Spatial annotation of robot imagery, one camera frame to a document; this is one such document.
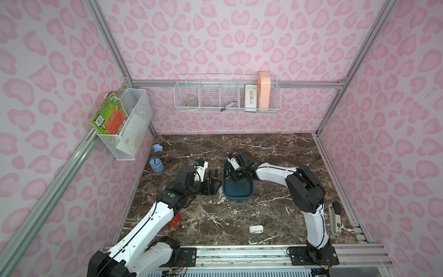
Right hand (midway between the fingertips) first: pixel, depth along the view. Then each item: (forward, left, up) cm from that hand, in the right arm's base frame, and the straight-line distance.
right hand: (231, 173), depth 98 cm
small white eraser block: (-30, -13, +1) cm, 32 cm away
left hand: (-13, +6, +16) cm, 21 cm away
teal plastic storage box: (-10, -6, -1) cm, 11 cm away
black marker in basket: (+30, -1, +25) cm, 40 cm away
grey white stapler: (-20, -50, +1) cm, 54 cm away
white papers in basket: (+3, +46, +26) cm, 53 cm away
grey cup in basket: (+30, +22, +26) cm, 46 cm away
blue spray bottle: (+2, +41, +7) cm, 42 cm away
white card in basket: (+27, -10, +31) cm, 43 cm away
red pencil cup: (-26, +27, -2) cm, 37 cm away
